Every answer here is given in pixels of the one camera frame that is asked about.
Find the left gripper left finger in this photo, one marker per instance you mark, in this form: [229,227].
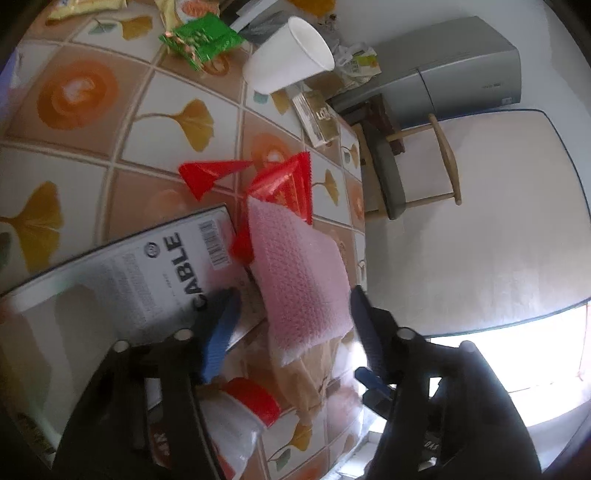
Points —
[139,417]

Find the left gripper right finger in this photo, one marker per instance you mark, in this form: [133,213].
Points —
[452,419]

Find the pink bubble wrap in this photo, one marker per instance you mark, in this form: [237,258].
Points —
[302,279]

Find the grey cable box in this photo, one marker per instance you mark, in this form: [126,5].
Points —
[115,295]

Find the red foil wrapper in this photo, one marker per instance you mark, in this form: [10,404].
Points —
[285,183]

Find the white tissue paper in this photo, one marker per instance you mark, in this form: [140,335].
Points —
[303,383]

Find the right wooden chair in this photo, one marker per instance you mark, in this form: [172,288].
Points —
[411,168]

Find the small cigarette pack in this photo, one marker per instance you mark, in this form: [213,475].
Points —
[317,118]

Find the patterned tablecloth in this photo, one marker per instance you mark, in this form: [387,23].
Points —
[89,154]

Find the silver refrigerator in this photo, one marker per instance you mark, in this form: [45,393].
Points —
[452,68]

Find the white paper cup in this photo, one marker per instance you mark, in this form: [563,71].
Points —
[294,53]

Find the small green wrapper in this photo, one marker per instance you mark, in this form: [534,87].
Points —
[201,40]

